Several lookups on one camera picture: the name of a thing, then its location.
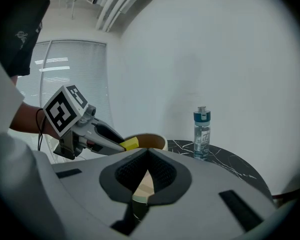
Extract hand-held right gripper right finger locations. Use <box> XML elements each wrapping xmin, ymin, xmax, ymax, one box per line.
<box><xmin>129</xmin><ymin>148</ymin><xmax>278</xmax><ymax>240</ymax></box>

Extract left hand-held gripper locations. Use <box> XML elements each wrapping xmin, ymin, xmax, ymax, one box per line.
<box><xmin>42</xmin><ymin>84</ymin><xmax>128</xmax><ymax>161</ymax></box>

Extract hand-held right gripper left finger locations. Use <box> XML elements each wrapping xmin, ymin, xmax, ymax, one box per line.
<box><xmin>51</xmin><ymin>148</ymin><xmax>149</xmax><ymax>240</ymax></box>

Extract yellow toy block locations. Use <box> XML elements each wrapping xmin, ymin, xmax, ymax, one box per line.
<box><xmin>119</xmin><ymin>137</ymin><xmax>140</xmax><ymax>152</ymax></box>

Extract person's left forearm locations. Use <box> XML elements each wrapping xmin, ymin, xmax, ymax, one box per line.
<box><xmin>9</xmin><ymin>75</ymin><xmax>62</xmax><ymax>140</ymax></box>

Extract clear water bottle teal cap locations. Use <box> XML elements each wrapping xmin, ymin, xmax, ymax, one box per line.
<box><xmin>192</xmin><ymin>105</ymin><xmax>212</xmax><ymax>161</ymax></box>

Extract window with white blinds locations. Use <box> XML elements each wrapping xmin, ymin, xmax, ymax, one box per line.
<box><xmin>15</xmin><ymin>39</ymin><xmax>116</xmax><ymax>157</ymax></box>

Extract white ceiling light rails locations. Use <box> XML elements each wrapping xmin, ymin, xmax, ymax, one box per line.
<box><xmin>94</xmin><ymin>0</ymin><xmax>171</xmax><ymax>33</ymax></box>

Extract black cable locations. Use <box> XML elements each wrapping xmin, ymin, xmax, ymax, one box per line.
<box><xmin>35</xmin><ymin>108</ymin><xmax>48</xmax><ymax>152</ymax></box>

